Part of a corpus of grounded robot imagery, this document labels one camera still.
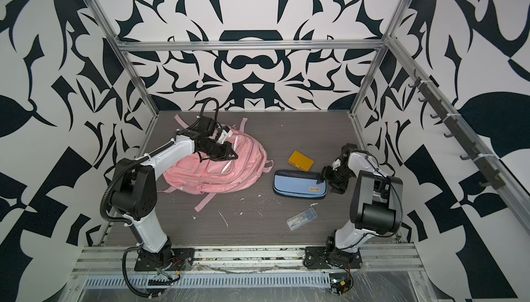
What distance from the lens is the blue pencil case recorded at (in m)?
0.89

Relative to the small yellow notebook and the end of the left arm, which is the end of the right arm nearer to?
the small yellow notebook

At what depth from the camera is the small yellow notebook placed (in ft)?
3.22

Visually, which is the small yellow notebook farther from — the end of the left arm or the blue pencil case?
the end of the left arm

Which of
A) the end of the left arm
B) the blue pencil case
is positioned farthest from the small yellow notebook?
the end of the left arm

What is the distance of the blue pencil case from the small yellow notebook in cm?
3

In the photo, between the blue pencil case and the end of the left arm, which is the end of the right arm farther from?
the end of the left arm
